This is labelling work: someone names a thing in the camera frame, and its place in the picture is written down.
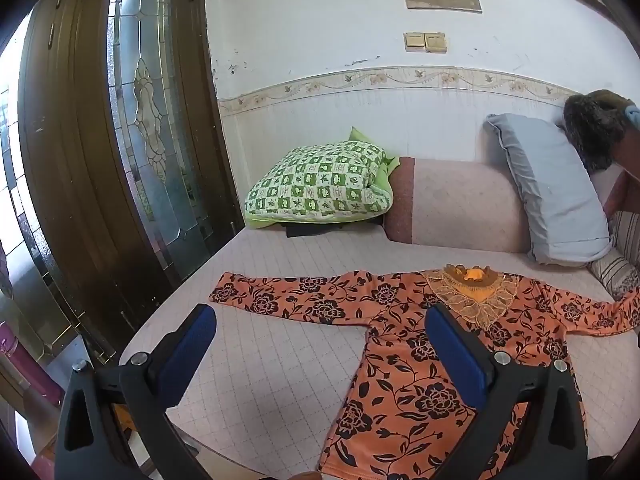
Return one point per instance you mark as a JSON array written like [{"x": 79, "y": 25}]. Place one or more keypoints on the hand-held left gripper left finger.
[{"x": 192, "y": 345}]

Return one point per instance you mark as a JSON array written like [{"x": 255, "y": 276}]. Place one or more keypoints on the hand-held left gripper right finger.
[{"x": 457, "y": 355}]

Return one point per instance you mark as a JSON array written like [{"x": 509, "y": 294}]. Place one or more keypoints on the orange black floral shirt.
[{"x": 400, "y": 385}]

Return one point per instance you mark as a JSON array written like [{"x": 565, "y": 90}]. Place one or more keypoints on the pink quilted bed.
[{"x": 275, "y": 360}]

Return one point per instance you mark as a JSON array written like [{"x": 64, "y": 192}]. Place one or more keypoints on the pink bolster cushion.
[{"x": 460, "y": 205}]

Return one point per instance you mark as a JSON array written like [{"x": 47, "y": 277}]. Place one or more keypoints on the magenta container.
[{"x": 25, "y": 360}]

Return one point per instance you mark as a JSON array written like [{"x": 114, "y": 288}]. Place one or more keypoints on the striped beige pillow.
[{"x": 620, "y": 265}]

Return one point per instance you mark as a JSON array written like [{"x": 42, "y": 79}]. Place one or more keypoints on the light blue pillow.
[{"x": 555, "y": 195}]

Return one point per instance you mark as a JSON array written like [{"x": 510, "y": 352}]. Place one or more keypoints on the green checkered quilt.
[{"x": 320, "y": 180}]

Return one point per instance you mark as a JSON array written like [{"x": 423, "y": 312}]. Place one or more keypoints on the wooden stained glass door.
[{"x": 75, "y": 160}]

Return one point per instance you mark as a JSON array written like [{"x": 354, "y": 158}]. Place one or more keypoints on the brown wooden headboard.
[{"x": 617, "y": 195}]

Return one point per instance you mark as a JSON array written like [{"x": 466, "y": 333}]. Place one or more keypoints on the dark fur hooded jacket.
[{"x": 595, "y": 125}]

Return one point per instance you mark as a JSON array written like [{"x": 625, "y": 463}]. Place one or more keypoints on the light blue cloth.
[{"x": 634, "y": 117}]

